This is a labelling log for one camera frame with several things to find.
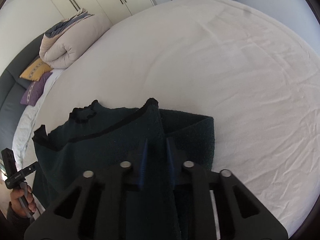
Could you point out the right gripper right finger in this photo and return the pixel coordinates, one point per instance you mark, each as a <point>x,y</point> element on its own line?
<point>171,156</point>

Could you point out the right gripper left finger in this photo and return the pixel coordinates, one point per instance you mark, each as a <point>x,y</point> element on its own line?
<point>141,168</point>

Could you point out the dark green fleece garment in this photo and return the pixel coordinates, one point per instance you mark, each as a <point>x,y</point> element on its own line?
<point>95,138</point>

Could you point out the black jacket left forearm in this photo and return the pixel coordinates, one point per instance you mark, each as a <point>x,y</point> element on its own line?
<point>15,220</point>

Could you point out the white quilted bed cover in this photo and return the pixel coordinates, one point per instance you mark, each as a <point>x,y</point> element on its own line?
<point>27,121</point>

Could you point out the purple patterned pillow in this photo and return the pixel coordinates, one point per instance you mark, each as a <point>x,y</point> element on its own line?
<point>35,90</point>

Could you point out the dark grey upholstered headboard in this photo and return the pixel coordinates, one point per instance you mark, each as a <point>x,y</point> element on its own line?
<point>12,89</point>

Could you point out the yellow patterned pillow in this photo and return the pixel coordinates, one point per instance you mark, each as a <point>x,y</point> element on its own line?
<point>35,70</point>

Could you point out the white bed mattress sheet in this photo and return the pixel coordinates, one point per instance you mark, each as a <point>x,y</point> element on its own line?
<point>252,74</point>

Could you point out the folded beige duvet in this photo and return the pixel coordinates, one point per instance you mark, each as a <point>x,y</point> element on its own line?
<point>66,41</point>

